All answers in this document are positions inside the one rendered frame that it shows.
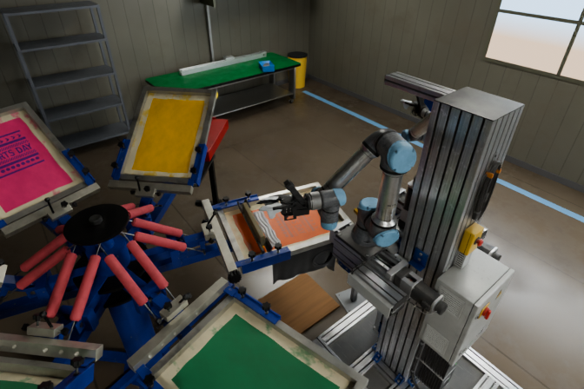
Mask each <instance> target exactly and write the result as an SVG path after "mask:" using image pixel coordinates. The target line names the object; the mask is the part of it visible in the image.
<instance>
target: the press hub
mask: <svg viewBox="0 0 584 389"><path fill-rule="evenodd" d="M128 223H129V213H128V211H127V209H126V208H124V207H122V206H120V205H116V204H100V205H95V206H92V207H89V208H85V209H84V210H82V211H80V212H78V213H77V214H75V215H73V216H72V217H71V218H70V219H69V220H68V221H67V222H66V224H65V225H64V228H63V235H64V238H65V239H66V241H68V242H69V243H71V244H74V245H78V246H87V247H86V249H85V254H84V255H83V256H82V257H81V258H80V259H79V260H78V262H77V263H76V265H75V266H74V269H77V268H80V267H86V266H87V265H88V262H89V259H90V256H91V255H92V254H96V251H97V249H98V245H97V244H100V243H101V247H102V248H103V250H104V251H105V252H106V254H107V255H110V254H113V255H115V257H116V258H117V259H118V261H119V262H120V263H121V265H122V266H123V267H124V268H128V269H129V270H130V271H131V272H132V273H134V274H135V275H137V276H138V277H139V278H140V279H142V280H143V281H145V282H146V283H147V284H148V283H149V282H151V280H152V279H151V278H150V276H149V275H148V274H147V272H145V270H144V269H143V267H142V266H141V264H140V263H139V262H138V261H137V260H133V261H130V254H131V252H130V251H129V249H128V248H127V247H126V246H127V244H126V241H125V239H124V238H123V237H122V236H121V235H120V233H121V232H122V231H123V230H124V229H125V228H126V227H127V225H128ZM103 250H102V249H101V248H99V251H98V254H97V255H99V256H100V257H101V260H100V263H99V266H98V269H97V271H96V276H95V278H96V277H97V276H102V277H106V276H108V278H107V280H106V281H105V282H104V283H103V285H102V287H101V288H100V290H99V291H98V294H107V293H111V295H110V296H109V298H108V299H107V301H106V302H105V304H104V306H103V307H104V308H108V309H109V312H110V315H111V317H112V319H113V321H114V323H115V326H116V330H117V331H118V333H119V336H120V338H121V341H122V343H123V346H124V348H125V351H126V353H127V355H128V357H131V356H132V355H133V354H134V353H135V352H136V351H138V350H139V349H140V348H141V347H142V346H143V345H145V344H146V343H147V342H148V341H149V340H150V339H152V338H153V337H154V336H155V335H156V333H155V330H154V327H153V325H152V322H151V319H150V316H149V314H148V313H147V312H146V313H145V314H143V315H141V314H139V313H138V312H137V311H136V309H135V306H134V303H133V300H132V299H131V295H129V294H128V293H127V292H126V291H124V290H123V289H124V288H125V287H124V286H123V284H122V283H121V282H120V280H119V279H118V278H117V277H116V276H115V275H114V273H113V272H112V271H111V269H110V268H109V267H108V265H107V264H106V263H105V261H104V258H105V257H107V256H106V255H105V253H104V252H103ZM82 279H83V275H81V276H77V277H75V278H73V279H72V280H73V282H74V284H75V286H76V287H77V288H78V289H79V287H80V285H81V282H82ZM94 280H95V279H94ZM168 351H169V348H168V349H167V350H166V351H165V352H164V353H163V354H162V352H161V351H160V352H159V353H158V354H156V355H155V356H154V357H153V358H152V359H151V360H150V361H149V362H148V363H147V364H146V366H147V367H148V368H149V369H150V368H151V367H152V366H153V365H154V364H156V363H157V362H158V361H159V360H160V359H161V358H162V357H163V356H164V355H165V354H166V353H167V352H168Z"/></svg>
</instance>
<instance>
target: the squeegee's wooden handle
mask: <svg viewBox="0 0 584 389"><path fill-rule="evenodd" d="M242 210H243V213H244V214H245V216H246V218H247V220H248V221H249V224H250V226H251V227H252V229H253V231H254V233H255V236H256V238H257V239H258V240H259V241H260V243H261V245H262V246H264V245H265V236H264V234H263V232H262V230H261V229H260V227H259V225H258V223H257V221H256V219H255V217H254V215H253V214H252V212H251V210H250V208H249V206H248V204H247V202H245V203H243V204H242Z"/></svg>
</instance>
